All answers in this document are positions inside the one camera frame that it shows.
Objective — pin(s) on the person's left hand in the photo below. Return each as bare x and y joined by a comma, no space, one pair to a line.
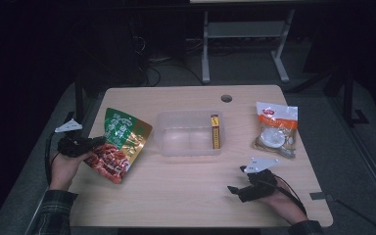
63,169

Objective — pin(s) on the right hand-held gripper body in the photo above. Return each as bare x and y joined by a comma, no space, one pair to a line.
258,186

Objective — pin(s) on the person's right hand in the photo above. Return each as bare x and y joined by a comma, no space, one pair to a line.
285,204

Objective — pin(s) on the black metal stand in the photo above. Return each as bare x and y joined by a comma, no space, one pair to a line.
349,98

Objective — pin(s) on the grey tape strip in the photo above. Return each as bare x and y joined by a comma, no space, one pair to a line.
321,196

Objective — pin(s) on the clear plastic container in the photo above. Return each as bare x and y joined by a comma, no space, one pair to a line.
182,138

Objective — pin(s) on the yellow and red box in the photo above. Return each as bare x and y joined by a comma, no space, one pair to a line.
215,133

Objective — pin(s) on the white and orange food packet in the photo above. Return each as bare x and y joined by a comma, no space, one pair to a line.
275,130

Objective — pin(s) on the grey metal table frame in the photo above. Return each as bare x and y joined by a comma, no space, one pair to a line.
241,29

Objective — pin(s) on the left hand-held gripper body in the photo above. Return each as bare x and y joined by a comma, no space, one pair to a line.
73,145

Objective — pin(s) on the green and gold sausage packet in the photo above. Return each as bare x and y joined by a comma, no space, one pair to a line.
120,143

